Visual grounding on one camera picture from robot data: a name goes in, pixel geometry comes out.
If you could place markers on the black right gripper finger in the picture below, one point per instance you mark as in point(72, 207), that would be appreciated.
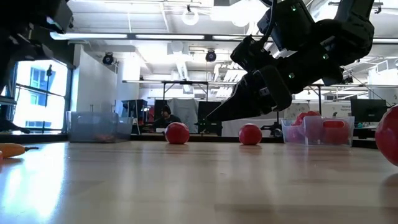
point(245, 99)

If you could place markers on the red tomato with green calyx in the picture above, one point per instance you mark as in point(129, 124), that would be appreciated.
point(177, 133)

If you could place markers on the yellow banana with black tip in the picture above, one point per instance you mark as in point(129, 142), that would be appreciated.
point(11, 150)

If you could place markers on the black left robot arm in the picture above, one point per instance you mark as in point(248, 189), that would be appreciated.
point(25, 15)

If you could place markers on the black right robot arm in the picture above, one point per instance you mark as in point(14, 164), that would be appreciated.
point(342, 31)

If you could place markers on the white sheet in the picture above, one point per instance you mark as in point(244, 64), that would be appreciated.
point(230, 128)

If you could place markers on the black ceiling spotlight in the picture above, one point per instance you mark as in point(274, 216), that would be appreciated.
point(108, 58)
point(211, 56)
point(348, 80)

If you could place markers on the person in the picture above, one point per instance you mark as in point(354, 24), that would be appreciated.
point(166, 116)

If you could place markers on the dark equipment cart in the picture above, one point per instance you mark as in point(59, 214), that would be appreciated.
point(136, 109)

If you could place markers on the clear bluish plastic bin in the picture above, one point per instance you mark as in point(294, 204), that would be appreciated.
point(99, 124)

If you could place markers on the black light stand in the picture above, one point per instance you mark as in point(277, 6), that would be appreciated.
point(49, 93)

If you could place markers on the black metal frame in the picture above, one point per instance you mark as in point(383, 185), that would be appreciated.
point(146, 81)

